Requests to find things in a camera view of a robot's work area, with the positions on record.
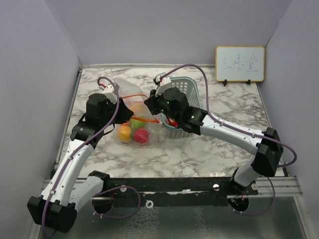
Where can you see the black mounting rail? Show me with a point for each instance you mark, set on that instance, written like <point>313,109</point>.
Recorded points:
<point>167,192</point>

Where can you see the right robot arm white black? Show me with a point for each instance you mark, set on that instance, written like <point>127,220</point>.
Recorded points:
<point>263,145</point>

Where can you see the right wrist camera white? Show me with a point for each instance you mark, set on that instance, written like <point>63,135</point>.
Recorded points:
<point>162,82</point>

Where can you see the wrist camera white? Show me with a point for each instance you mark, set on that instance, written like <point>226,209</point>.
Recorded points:
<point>111,91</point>
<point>162,82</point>

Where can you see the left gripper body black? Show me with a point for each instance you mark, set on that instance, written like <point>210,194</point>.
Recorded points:
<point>120,117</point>

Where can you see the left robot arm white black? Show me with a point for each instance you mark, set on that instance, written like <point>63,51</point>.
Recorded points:
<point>58,204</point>

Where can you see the small whiteboard wooden frame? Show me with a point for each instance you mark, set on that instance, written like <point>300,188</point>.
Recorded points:
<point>240,63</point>

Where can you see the red toy apple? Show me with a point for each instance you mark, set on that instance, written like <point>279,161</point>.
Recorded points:
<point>141,136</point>
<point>171,123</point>

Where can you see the clear zip bag orange zipper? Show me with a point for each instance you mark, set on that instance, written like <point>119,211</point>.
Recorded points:
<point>132,94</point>

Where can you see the yellow toy bell pepper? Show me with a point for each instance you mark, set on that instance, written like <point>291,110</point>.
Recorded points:
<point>138,109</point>

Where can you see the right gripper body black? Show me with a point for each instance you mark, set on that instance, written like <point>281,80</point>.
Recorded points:
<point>158,105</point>

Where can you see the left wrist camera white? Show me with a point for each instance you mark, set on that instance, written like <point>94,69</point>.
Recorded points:
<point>111,91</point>

